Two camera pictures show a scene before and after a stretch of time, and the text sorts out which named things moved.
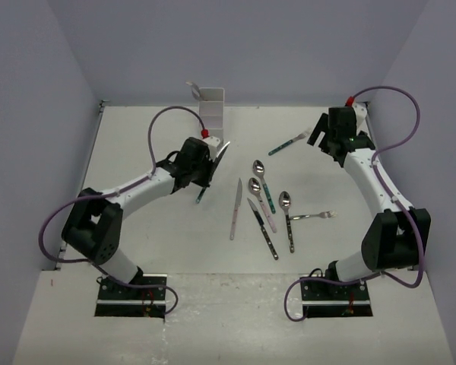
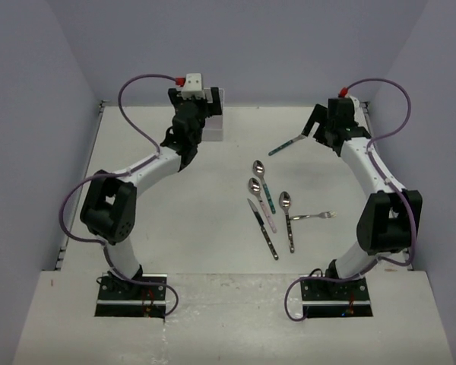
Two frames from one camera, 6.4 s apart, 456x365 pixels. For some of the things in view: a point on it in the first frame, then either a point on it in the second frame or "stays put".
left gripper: [205, 180] -> [216, 104]
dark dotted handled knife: [259, 217] stays put
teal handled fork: [299, 137] stays put
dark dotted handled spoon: [285, 202] stays put
